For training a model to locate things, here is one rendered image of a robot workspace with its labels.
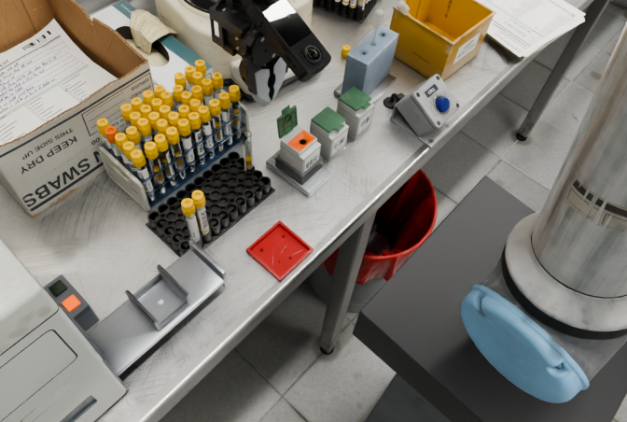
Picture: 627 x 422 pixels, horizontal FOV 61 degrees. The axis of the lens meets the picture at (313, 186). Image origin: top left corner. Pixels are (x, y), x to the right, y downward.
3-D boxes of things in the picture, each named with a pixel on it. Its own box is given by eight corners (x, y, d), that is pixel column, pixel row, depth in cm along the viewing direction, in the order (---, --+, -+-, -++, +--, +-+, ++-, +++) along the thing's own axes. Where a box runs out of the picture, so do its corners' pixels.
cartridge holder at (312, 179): (309, 198, 82) (310, 184, 79) (266, 166, 85) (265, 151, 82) (331, 176, 84) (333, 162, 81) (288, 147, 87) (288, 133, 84)
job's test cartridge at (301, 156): (301, 182, 82) (303, 156, 76) (279, 165, 83) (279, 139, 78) (318, 167, 83) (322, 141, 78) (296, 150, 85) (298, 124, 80)
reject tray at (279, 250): (280, 282, 73) (280, 280, 73) (245, 252, 76) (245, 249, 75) (313, 251, 76) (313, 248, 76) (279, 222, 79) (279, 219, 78)
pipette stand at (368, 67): (366, 112, 93) (375, 69, 85) (333, 94, 95) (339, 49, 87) (395, 81, 98) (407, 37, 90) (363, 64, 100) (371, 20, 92)
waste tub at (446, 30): (438, 88, 98) (452, 44, 89) (383, 50, 103) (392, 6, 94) (479, 55, 104) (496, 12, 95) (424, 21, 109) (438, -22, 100)
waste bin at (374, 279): (352, 356, 156) (376, 293, 120) (263, 276, 169) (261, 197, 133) (425, 272, 174) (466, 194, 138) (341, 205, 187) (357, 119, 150)
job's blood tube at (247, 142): (249, 181, 82) (246, 139, 74) (243, 176, 83) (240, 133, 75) (255, 176, 83) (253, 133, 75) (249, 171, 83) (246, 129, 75)
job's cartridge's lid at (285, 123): (278, 116, 74) (275, 114, 75) (281, 140, 78) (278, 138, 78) (297, 101, 76) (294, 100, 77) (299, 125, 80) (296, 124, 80)
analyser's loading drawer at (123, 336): (94, 402, 61) (81, 390, 57) (61, 362, 63) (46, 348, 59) (228, 284, 70) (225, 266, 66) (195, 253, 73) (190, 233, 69)
